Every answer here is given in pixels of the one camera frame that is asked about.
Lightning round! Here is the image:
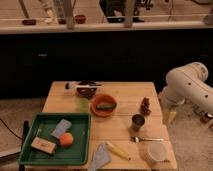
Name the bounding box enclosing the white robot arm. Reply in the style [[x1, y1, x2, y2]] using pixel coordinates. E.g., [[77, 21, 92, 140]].
[[159, 62, 213, 125]]

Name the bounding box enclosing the dark metal cup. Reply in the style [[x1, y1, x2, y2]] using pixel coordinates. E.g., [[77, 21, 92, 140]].
[[131, 114, 145, 131]]

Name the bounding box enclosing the white handled knife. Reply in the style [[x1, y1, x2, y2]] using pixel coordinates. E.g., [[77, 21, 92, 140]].
[[65, 82, 102, 90]]

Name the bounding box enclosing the grey blue cloth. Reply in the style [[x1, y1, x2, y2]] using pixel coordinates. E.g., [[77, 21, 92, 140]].
[[88, 143, 111, 171]]

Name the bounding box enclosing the silver fork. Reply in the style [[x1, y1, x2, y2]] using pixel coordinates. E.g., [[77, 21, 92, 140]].
[[130, 136, 164, 143]]

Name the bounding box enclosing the brown pine cone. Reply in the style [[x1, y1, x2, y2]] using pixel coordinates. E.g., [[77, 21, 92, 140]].
[[140, 97, 151, 115]]

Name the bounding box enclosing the wooden block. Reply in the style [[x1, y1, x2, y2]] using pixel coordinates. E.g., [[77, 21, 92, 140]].
[[31, 137, 56, 154]]

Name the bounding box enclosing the small red bowl on shelf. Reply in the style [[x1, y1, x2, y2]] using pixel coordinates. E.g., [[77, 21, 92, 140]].
[[75, 15, 86, 24]]

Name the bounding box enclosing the orange bowl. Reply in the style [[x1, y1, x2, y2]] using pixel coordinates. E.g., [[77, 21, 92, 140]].
[[90, 94, 117, 117]]

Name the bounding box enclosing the grey blue sponge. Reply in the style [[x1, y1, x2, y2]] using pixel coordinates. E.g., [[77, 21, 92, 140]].
[[51, 119, 72, 138]]

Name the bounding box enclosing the dark brown bowl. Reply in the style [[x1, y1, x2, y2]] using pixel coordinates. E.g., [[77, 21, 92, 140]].
[[77, 80, 96, 99]]

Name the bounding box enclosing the green plastic tray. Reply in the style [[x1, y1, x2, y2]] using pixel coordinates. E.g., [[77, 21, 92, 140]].
[[19, 113, 91, 166]]

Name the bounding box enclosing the orange fruit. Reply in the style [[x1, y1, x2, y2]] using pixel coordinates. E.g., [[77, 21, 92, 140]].
[[59, 133, 74, 148]]

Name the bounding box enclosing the translucent green cup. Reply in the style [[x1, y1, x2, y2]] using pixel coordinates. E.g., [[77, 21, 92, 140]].
[[76, 98, 89, 113]]

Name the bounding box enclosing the black cable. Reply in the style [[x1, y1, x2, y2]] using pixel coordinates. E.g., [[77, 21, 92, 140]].
[[0, 118, 24, 141]]

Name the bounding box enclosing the dark dish on shelf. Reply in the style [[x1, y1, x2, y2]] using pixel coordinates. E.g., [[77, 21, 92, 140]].
[[22, 19, 36, 26]]

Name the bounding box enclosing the yellow banana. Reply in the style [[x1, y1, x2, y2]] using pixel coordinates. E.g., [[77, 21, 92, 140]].
[[106, 142, 131, 160]]

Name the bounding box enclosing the green cucumber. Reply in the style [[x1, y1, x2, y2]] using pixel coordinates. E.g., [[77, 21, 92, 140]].
[[96, 103, 116, 110]]

